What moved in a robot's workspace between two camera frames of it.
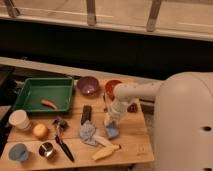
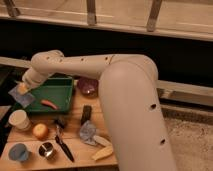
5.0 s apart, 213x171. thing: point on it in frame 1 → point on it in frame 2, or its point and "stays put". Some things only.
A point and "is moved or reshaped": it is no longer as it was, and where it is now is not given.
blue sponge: x=112 y=130 is moved or reshaped
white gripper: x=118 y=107 → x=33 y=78
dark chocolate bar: x=87 y=113 stays put
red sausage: x=47 y=102 stays put
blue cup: x=18 y=152 stays put
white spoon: x=102 y=141 stays put
